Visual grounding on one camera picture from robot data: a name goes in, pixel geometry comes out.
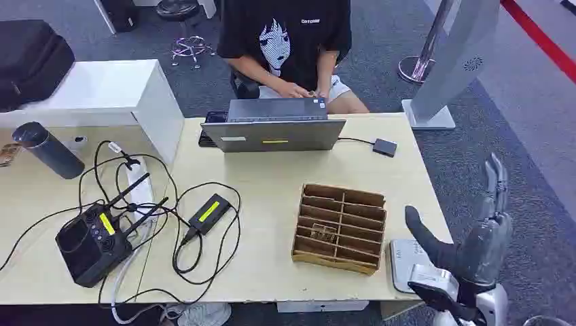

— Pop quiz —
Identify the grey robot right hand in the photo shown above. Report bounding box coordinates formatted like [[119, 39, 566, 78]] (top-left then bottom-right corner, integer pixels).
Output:
[[404, 152, 514, 290]]

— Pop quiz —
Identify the pale grey rounded device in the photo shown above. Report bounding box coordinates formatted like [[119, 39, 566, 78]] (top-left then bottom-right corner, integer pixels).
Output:
[[389, 239, 434, 294]]

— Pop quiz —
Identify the small black adapter box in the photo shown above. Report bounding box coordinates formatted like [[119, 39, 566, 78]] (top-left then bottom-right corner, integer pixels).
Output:
[[372, 138, 399, 158]]

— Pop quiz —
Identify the wooden card box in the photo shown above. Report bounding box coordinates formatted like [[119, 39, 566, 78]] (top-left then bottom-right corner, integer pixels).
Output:
[[291, 183, 387, 276]]

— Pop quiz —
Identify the card with printed face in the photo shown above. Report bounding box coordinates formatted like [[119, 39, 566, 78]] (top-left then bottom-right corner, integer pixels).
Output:
[[310, 223, 339, 245]]

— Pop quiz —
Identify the white floor stand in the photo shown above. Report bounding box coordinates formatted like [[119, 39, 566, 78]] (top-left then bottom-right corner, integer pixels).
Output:
[[401, 0, 502, 132]]

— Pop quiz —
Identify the grey laptop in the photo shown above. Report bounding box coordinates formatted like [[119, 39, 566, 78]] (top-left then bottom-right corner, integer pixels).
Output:
[[200, 97, 348, 154]]

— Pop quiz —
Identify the person's right hand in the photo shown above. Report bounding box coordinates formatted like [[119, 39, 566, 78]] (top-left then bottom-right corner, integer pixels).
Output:
[[276, 82, 312, 99]]

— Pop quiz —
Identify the black power brick yellow label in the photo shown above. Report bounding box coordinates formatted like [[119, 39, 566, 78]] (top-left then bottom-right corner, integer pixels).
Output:
[[181, 193, 233, 247]]

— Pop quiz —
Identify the white shoe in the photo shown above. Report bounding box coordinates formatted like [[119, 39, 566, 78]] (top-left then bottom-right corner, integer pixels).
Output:
[[176, 302, 232, 326]]

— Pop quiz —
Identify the person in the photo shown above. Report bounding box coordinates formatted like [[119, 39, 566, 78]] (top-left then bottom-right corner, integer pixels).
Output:
[[216, 0, 371, 115]]

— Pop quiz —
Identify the black office chair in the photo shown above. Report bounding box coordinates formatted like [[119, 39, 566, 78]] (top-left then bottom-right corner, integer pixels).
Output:
[[229, 69, 262, 101]]

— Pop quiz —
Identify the chrome star chair base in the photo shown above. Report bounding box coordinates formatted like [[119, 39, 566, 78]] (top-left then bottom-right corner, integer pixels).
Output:
[[170, 35, 217, 71]]

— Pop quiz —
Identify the black router with antennas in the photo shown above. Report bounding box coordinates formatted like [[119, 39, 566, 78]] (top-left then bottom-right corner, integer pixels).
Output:
[[54, 173, 170, 289]]

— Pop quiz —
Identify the black stool seat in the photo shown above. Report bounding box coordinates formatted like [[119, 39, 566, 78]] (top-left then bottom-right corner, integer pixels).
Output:
[[156, 0, 202, 22]]

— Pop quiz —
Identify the dark cylinder cup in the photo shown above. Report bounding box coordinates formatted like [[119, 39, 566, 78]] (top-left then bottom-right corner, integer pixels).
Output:
[[12, 121, 86, 181]]

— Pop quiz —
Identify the patterned phone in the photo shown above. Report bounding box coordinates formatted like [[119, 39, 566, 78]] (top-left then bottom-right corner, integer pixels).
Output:
[[0, 142, 22, 168]]

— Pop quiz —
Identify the black backpack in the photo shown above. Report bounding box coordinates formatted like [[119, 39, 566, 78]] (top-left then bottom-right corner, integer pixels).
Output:
[[0, 20, 77, 114]]

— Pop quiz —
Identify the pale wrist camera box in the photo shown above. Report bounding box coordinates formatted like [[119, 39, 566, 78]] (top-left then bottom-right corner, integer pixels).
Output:
[[407, 264, 461, 295]]

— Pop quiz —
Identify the chrome stanchion post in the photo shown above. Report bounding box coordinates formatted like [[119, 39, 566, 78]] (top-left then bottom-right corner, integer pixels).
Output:
[[397, 0, 456, 86]]

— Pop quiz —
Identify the black power brick cable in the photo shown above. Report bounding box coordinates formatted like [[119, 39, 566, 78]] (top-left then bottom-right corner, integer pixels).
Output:
[[172, 181, 242, 287]]

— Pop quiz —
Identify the black cable with white plug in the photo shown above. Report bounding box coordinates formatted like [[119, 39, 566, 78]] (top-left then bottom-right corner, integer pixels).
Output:
[[93, 140, 142, 204]]

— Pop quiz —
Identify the black cabinet with white frame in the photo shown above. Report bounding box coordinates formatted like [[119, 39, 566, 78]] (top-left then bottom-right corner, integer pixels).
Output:
[[93, 0, 139, 35]]

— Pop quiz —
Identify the long black router cable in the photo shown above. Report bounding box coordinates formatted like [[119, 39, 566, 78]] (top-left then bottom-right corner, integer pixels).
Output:
[[0, 200, 105, 272]]

